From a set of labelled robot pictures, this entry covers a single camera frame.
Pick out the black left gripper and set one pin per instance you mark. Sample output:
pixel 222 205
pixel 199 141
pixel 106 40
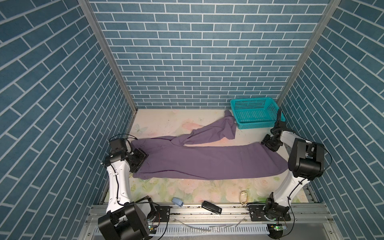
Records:
pixel 141 155

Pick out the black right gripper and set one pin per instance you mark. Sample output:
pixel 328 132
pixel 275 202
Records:
pixel 265 140

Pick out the purple trousers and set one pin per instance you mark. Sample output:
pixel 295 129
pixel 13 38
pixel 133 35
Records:
pixel 187 156

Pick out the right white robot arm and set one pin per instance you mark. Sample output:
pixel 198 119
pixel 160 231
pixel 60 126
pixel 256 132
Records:
pixel 306 162

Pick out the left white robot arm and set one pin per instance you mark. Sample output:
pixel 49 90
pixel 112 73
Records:
pixel 124 219

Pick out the teal perforated plastic basket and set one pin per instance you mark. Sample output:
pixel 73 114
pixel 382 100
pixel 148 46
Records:
pixel 255 113

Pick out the small light blue object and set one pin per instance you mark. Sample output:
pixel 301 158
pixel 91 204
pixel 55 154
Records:
pixel 177 201

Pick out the black remote control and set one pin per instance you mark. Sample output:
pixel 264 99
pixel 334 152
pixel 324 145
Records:
pixel 212 207

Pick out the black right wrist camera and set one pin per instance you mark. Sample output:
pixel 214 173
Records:
pixel 280 125

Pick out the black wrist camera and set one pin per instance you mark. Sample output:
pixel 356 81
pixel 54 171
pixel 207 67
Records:
pixel 118 145
pixel 280 125

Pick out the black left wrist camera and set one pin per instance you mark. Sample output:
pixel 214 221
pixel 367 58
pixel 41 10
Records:
pixel 118 145

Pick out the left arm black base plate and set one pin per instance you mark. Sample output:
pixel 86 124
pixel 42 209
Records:
pixel 162 214

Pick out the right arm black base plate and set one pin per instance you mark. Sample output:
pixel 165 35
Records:
pixel 259 213

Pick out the white slotted cable duct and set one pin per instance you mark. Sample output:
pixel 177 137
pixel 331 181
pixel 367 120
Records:
pixel 202 230

